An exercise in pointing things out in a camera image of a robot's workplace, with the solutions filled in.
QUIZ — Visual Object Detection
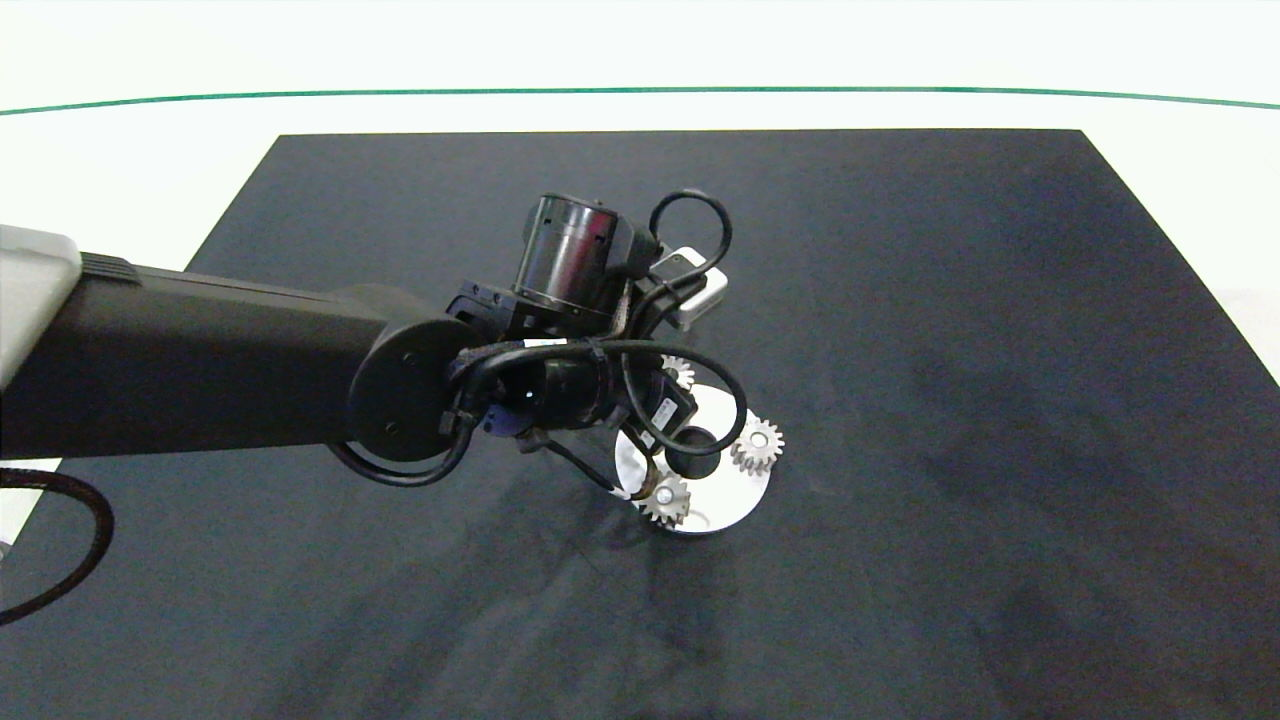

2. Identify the round white pin plate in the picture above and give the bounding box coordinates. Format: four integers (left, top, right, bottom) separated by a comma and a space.
613, 385, 774, 536

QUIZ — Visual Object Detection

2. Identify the dark rectangular table mat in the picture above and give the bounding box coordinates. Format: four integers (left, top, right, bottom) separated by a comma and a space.
0, 128, 1280, 720

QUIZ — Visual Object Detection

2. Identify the long black cable loop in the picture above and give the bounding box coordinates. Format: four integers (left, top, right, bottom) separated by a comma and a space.
455, 340, 748, 459

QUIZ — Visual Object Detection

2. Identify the thin cable with white tag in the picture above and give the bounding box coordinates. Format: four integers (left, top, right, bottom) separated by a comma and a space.
520, 435, 666, 501

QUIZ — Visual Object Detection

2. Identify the silver boxy wrist camera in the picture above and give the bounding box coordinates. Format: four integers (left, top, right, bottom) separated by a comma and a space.
655, 247, 729, 331

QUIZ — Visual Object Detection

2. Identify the black camera cable loop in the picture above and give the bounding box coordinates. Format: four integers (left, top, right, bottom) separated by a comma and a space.
620, 188, 734, 301

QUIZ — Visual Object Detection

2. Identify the black elbow cable loop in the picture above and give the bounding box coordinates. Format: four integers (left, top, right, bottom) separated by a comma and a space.
328, 420, 476, 489

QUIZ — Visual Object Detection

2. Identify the ribbed black cable conduit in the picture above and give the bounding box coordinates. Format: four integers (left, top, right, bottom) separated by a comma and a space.
0, 468, 115, 626

